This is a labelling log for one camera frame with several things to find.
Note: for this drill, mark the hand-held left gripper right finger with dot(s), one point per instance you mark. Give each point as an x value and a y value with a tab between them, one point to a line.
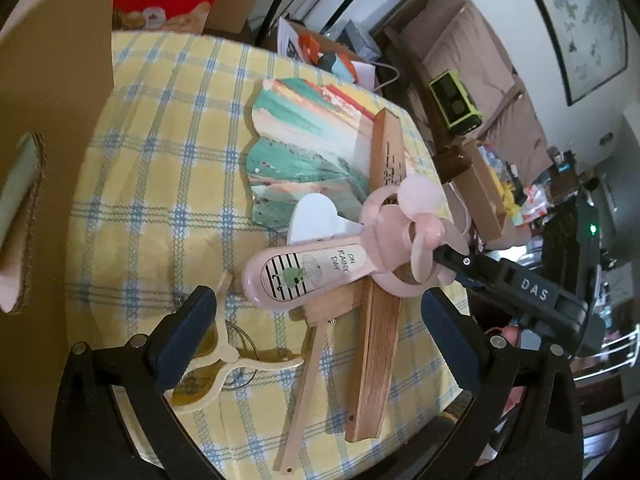
445	335

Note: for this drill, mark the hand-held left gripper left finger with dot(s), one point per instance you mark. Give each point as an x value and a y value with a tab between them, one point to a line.
185	342

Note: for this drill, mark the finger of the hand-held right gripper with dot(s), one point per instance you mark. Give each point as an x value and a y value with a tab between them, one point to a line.
457	262

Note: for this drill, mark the wooden folding fan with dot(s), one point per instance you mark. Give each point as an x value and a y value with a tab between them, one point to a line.
380	340

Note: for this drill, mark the pink handheld electric fan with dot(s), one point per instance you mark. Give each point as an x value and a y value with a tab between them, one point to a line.
310	270

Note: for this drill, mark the large cardboard box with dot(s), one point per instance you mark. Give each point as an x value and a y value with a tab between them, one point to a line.
60	85

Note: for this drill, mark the cream plastic clip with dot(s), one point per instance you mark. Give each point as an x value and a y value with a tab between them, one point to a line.
220	355

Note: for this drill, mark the brown wooden box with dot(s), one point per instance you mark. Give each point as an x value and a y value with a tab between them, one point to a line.
480	180

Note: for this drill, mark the pile of colourful packages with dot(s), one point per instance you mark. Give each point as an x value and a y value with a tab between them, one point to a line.
520	195

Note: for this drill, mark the white heart-shaped paddle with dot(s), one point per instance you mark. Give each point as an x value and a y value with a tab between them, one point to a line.
312	217

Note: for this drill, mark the green and black device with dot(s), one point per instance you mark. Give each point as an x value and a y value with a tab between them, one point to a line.
455	100

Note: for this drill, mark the yellow plaid tablecloth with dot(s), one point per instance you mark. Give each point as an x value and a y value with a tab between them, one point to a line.
165	160

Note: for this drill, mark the brown sofa cover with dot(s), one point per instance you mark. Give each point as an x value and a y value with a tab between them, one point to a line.
465	35

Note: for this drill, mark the framed wall picture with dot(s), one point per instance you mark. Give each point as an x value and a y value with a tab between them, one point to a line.
580	15

